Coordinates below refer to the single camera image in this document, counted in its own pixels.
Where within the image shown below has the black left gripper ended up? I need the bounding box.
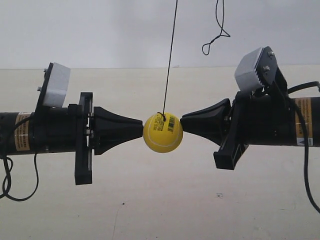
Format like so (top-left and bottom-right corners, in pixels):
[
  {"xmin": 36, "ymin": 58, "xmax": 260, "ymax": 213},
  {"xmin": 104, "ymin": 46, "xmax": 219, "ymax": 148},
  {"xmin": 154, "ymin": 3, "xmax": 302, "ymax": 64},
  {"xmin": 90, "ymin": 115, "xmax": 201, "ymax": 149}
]
[{"xmin": 33, "ymin": 92, "xmax": 143, "ymax": 185}]

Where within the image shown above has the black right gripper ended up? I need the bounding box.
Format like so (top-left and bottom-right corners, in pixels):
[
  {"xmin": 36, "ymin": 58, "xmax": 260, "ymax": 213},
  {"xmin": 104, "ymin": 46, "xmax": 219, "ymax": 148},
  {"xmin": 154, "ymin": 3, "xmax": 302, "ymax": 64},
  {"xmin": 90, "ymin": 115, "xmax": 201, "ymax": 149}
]
[{"xmin": 180, "ymin": 92, "xmax": 297, "ymax": 170}]

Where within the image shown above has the yellow tennis ball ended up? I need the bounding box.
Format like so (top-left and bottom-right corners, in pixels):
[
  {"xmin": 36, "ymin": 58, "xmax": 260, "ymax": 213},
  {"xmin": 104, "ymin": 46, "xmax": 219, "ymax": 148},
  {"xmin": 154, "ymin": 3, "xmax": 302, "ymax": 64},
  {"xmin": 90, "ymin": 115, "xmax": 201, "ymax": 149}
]
[{"xmin": 142, "ymin": 112, "xmax": 183, "ymax": 154}]

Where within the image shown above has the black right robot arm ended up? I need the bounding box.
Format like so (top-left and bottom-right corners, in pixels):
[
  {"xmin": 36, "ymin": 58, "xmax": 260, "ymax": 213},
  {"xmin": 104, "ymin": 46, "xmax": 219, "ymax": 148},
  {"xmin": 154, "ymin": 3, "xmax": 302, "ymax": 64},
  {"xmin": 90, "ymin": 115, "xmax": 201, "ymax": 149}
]
[{"xmin": 180, "ymin": 92, "xmax": 320, "ymax": 170}]

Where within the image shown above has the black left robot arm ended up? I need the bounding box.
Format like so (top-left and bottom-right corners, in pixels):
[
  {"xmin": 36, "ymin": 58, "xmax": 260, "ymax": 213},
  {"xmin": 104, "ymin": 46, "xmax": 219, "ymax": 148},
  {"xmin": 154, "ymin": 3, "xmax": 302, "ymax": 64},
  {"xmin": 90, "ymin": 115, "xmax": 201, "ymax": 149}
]
[{"xmin": 0, "ymin": 92, "xmax": 144, "ymax": 185}]

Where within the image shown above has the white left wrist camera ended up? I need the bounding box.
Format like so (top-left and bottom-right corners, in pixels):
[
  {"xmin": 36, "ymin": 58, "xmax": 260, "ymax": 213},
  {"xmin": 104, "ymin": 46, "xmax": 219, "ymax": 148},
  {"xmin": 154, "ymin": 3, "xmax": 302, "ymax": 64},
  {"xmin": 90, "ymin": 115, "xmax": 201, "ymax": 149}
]
[{"xmin": 36, "ymin": 62, "xmax": 71, "ymax": 109}]

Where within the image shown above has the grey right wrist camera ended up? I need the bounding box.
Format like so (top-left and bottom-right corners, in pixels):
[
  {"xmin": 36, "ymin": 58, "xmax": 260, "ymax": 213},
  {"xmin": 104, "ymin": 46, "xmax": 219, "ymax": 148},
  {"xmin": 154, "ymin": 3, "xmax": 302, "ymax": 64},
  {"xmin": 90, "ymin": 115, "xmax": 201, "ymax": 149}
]
[{"xmin": 234, "ymin": 46, "xmax": 288, "ymax": 93}]

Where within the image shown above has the black hanging string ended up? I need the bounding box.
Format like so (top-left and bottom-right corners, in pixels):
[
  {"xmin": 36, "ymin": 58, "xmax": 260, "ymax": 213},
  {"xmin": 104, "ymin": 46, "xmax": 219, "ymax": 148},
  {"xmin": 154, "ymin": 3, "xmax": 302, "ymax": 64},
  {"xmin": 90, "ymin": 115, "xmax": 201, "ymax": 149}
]
[{"xmin": 161, "ymin": 0, "xmax": 231, "ymax": 116}]

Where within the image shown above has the black left camera cable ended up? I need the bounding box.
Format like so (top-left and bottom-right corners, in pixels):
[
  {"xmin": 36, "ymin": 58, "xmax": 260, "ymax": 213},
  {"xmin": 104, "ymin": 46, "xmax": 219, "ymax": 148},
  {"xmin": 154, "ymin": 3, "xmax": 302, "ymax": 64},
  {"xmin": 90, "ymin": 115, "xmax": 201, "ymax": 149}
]
[{"xmin": 0, "ymin": 117, "xmax": 40, "ymax": 202}]

